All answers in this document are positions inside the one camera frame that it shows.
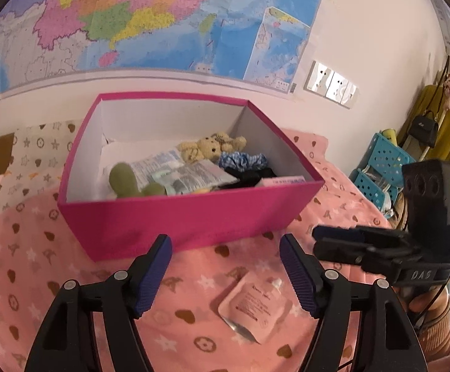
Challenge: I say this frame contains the plastic tissue packet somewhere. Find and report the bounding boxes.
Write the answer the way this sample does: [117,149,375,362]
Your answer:
[151,161,240,196]
[126,149,189,192]

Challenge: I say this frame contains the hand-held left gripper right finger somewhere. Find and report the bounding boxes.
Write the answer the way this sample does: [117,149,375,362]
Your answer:
[279,233,429,372]

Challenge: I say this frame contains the black handbag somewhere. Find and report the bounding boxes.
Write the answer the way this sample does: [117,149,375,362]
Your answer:
[409,110,441,148]

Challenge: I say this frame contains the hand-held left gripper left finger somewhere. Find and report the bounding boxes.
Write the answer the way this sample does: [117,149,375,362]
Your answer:
[23,233,173,372]

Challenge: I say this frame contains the pink flat pack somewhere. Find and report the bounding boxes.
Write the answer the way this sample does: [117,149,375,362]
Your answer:
[260,175,306,185]

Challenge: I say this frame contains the cream patterned pillow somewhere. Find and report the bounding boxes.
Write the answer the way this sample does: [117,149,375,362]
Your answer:
[0,121,81,212]

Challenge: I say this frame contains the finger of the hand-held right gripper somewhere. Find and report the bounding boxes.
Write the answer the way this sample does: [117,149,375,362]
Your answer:
[312,224,404,243]
[313,242,370,266]

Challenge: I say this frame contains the person's right hand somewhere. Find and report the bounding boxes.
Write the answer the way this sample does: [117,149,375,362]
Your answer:
[408,290,443,314]

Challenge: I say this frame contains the black soft cloth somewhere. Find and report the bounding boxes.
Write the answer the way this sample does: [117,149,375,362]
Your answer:
[221,166,278,191]

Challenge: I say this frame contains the white wall outlet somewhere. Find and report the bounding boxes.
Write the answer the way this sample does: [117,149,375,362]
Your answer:
[340,81,360,109]
[326,70,347,100]
[304,61,332,95]

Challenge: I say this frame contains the person's right forearm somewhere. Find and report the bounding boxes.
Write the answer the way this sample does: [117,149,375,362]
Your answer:
[415,283,450,363]

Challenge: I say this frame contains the pink spout pouch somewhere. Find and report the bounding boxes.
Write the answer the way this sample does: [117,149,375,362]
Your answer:
[217,270,290,345]

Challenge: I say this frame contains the blue perforated basket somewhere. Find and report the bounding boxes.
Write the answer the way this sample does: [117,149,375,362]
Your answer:
[365,132,416,179]
[351,168,400,207]

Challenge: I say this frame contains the green plush toy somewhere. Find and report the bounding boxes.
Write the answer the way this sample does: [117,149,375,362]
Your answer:
[109,162,167,199]

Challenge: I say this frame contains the pink cardboard box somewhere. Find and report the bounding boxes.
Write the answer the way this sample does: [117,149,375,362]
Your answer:
[57,92,326,263]

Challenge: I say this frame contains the colourful wall map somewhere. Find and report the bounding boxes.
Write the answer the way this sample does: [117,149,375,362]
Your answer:
[0,0,331,99]

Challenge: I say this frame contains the blue gingham scrunchie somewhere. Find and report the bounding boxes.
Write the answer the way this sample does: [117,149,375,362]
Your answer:
[217,151,266,173]

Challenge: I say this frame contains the beige teddy bear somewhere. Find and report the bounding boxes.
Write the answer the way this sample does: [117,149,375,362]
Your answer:
[176,132,248,164]

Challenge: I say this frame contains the pink printed blanket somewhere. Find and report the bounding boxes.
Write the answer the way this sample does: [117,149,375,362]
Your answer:
[0,128,394,372]

